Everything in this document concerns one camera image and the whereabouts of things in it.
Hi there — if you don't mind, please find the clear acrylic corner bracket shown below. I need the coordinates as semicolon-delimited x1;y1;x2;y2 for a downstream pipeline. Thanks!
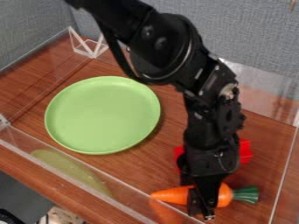
68;26;108;59

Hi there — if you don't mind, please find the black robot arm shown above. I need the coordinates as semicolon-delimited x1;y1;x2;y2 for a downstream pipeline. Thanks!
64;0;245;220

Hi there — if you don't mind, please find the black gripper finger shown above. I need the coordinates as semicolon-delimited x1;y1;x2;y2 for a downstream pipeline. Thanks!
187;174;227;221

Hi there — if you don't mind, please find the orange toy carrot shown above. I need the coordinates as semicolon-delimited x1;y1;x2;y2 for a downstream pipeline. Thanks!
151;183;259;207

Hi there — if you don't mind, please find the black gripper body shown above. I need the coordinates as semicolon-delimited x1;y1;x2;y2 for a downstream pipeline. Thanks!
176;136;240;186

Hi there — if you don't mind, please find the red toy pepper block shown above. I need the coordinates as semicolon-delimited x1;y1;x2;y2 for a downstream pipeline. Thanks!
172;138;253;170

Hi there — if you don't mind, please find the green plastic plate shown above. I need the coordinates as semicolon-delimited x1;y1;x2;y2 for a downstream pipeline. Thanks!
44;76;161;155

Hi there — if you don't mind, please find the clear acrylic enclosure wall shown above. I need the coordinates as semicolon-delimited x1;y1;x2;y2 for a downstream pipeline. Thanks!
0;31;299;224

